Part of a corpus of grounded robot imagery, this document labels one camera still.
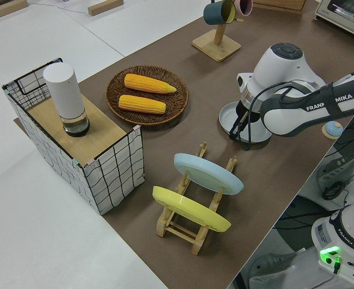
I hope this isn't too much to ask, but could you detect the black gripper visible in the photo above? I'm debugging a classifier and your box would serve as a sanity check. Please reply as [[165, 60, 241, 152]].
[[229, 100, 261, 140]]

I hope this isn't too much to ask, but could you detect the gray round plate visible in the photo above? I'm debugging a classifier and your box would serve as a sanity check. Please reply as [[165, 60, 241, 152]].
[[219, 101, 273, 144]]

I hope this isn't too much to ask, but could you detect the light blue plate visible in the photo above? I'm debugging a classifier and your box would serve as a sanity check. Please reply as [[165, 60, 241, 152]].
[[173, 152, 245, 197]]

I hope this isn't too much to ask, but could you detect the yellow plate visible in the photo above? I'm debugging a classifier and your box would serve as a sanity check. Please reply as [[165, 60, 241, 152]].
[[152, 185, 232, 233]]

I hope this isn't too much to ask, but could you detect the brown wicker tray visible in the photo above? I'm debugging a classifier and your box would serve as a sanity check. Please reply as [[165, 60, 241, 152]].
[[105, 65, 190, 126]]

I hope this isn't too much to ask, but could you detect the wooden mug tree stand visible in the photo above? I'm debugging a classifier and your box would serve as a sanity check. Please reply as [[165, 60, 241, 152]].
[[191, 16, 244, 63]]

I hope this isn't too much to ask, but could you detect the short yellow corn cob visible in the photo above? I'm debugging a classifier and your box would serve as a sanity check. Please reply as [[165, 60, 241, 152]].
[[118, 94, 167, 116]]

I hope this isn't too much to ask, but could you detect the long yellow corn cob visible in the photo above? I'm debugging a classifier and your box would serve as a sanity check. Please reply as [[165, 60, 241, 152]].
[[123, 73, 178, 95]]

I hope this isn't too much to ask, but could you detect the gray power strip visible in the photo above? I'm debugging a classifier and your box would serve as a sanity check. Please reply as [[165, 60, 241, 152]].
[[315, 147, 354, 196]]

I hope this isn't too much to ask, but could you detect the black round plug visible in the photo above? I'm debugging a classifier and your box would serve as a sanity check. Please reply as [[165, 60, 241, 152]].
[[321, 182, 343, 202]]

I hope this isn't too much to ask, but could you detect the teal mug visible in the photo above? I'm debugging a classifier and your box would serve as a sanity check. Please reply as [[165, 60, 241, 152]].
[[203, 2, 226, 26]]

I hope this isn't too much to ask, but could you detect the wooden dish rack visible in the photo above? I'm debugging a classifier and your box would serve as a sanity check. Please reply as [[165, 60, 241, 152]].
[[155, 140, 238, 256]]

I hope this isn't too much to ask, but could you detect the pink mug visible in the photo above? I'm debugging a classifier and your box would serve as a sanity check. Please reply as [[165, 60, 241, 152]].
[[234, 0, 253, 16]]

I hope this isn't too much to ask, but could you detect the wooden drawer box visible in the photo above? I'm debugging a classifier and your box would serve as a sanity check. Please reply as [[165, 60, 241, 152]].
[[251, 0, 308, 15]]

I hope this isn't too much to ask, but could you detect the wooden board shelf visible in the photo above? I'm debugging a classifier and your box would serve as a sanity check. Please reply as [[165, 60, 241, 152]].
[[26, 95, 127, 161]]

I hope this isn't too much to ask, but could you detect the cream toaster oven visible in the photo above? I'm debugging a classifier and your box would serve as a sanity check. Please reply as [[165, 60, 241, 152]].
[[313, 0, 354, 39]]

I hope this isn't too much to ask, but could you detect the white cylinder humidifier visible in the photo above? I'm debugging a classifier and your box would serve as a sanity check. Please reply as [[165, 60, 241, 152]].
[[42, 63, 91, 138]]

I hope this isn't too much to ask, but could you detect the wooden block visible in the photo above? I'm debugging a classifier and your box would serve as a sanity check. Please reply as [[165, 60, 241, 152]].
[[87, 0, 125, 17], [0, 0, 30, 22]]

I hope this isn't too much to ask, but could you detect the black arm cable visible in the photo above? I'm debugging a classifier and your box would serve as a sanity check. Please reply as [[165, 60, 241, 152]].
[[229, 81, 297, 152]]

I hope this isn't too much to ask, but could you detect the white grid wire basket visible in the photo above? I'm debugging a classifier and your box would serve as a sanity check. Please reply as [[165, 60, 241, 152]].
[[1, 57, 145, 216]]

